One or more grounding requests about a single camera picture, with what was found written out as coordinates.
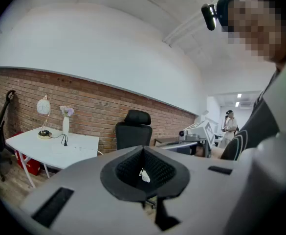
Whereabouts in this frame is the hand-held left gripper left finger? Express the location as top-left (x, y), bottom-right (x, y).
top-left (100, 145), bottom-right (147, 203)

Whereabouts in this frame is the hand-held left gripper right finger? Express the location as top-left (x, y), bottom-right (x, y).
top-left (142, 145), bottom-right (191, 199)

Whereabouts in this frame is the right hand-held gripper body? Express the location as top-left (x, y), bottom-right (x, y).
top-left (157, 120), bottom-right (216, 158)

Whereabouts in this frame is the black cable with plug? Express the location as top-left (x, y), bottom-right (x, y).
top-left (48, 133), bottom-right (68, 147)

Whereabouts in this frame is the white globe lamp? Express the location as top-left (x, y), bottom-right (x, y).
top-left (36, 94), bottom-right (53, 140)

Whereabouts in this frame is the person's right forearm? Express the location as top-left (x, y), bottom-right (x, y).
top-left (210, 146), bottom-right (229, 160)

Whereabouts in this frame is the brown wooden table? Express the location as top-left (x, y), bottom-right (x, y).
top-left (154, 137), bottom-right (180, 147)

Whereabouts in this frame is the small white paper scrap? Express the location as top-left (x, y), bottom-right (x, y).
top-left (138, 167), bottom-right (151, 183)

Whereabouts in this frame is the black high-back office chair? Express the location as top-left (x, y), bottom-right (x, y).
top-left (115, 109), bottom-right (154, 152)

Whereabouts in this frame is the white vase with flowers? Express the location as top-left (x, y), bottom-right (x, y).
top-left (60, 105), bottom-right (75, 136)

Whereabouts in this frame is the white table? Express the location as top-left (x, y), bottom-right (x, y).
top-left (5, 126), bottom-right (100, 188)

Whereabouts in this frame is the red box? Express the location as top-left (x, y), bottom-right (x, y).
top-left (14, 131), bottom-right (42, 176)

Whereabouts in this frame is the person's head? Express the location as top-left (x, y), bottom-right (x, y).
top-left (216, 0), bottom-right (286, 64)

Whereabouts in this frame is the black head-worn camera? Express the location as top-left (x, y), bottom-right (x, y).
top-left (200, 3), bottom-right (219, 32)

